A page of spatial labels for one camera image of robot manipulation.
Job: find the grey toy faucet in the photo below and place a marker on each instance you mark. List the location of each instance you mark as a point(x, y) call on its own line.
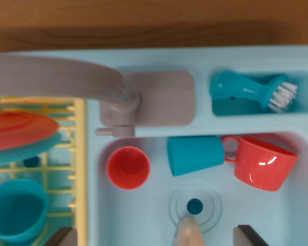
point(156, 97)

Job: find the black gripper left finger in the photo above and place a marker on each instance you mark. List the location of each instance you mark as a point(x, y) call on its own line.
point(65, 238)

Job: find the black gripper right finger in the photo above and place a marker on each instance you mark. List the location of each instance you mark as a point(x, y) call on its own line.
point(246, 238)

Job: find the yellow dish rack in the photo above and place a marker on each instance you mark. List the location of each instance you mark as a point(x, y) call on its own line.
point(80, 179)

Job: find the teal tumbler cup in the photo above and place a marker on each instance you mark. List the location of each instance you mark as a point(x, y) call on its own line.
point(195, 155)

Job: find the light blue toy sink unit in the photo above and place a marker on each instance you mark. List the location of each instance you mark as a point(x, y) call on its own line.
point(272, 205)

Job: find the teal toy plate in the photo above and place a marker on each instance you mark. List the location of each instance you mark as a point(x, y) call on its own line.
point(28, 153)

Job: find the red toy plate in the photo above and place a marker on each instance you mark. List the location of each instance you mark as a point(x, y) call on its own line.
point(20, 130)

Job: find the teal dish brush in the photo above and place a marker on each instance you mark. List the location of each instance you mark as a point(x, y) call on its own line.
point(243, 89)

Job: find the red tumbler cup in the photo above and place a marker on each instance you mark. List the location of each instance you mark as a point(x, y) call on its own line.
point(128, 167)

